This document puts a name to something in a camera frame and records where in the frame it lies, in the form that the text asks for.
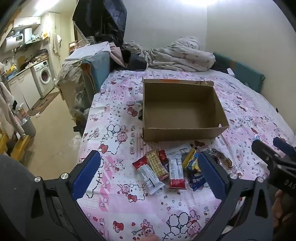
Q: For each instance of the dark grey cloth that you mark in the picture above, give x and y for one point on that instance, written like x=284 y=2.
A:
x=13 y=185

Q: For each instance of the white flat board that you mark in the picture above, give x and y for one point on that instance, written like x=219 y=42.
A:
x=87 y=52

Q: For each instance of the white wall cabinet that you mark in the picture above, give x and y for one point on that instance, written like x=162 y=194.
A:
x=27 y=22

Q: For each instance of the plastic-wrapped pile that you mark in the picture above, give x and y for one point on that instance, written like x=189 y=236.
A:
x=69 y=78

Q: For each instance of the person's right hand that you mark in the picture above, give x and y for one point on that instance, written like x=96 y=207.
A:
x=284 y=208

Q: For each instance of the pink cartoon bed sheet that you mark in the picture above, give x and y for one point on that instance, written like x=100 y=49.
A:
x=129 y=208

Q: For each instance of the white water heater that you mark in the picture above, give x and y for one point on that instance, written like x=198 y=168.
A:
x=16 y=39

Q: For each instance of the beige patterned snack bar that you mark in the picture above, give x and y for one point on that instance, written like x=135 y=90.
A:
x=157 y=165

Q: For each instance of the brown snack packet white label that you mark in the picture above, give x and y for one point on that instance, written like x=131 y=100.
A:
x=220 y=160

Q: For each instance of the brown cardboard box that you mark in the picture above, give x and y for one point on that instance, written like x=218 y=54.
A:
x=180 y=109

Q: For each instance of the black plastic sheet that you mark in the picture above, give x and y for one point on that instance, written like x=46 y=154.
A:
x=106 y=20

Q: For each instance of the small white object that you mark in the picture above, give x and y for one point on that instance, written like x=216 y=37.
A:
x=230 y=71

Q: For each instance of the pink cloth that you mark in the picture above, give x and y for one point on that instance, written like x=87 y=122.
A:
x=116 y=55

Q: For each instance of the teal padded panel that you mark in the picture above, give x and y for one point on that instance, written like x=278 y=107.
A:
x=99 y=67

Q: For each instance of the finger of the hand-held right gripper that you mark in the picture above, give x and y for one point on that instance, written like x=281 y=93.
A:
x=262 y=150
x=281 y=144

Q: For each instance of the white kitchen cabinet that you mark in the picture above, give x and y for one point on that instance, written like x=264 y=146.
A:
x=25 y=90

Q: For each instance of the yellow stool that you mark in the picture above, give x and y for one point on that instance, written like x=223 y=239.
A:
x=19 y=148

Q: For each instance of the clear plastic bag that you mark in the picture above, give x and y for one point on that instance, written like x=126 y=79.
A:
x=75 y=141

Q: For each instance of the grey trash bin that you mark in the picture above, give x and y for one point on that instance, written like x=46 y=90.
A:
x=30 y=127

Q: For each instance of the hanging white towel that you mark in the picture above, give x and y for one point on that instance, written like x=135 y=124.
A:
x=56 y=44

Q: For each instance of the red white snack bar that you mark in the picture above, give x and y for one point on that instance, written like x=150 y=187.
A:
x=177 y=171
x=149 y=177

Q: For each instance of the hanging light cloth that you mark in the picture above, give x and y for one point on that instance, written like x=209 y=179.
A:
x=7 y=111

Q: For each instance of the small red white packet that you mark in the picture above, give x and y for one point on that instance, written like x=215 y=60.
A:
x=162 y=155

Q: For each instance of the white washing machine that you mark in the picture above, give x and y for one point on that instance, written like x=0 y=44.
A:
x=44 y=76

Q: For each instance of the crumpled floral quilt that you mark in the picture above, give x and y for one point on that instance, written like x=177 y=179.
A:
x=180 y=55

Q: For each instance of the yellow blue chip bag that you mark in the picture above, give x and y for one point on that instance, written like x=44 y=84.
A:
x=193 y=165

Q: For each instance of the person's left hand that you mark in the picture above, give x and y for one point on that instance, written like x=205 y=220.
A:
x=150 y=239

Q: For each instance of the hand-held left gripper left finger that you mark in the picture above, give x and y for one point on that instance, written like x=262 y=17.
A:
x=86 y=176

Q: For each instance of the brown floor rug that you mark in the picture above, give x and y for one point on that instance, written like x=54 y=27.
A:
x=44 y=104

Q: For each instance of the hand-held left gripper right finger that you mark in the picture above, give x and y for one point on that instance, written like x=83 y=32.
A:
x=211 y=176

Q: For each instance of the teal headboard pad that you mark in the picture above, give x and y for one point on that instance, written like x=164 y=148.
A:
x=245 y=71

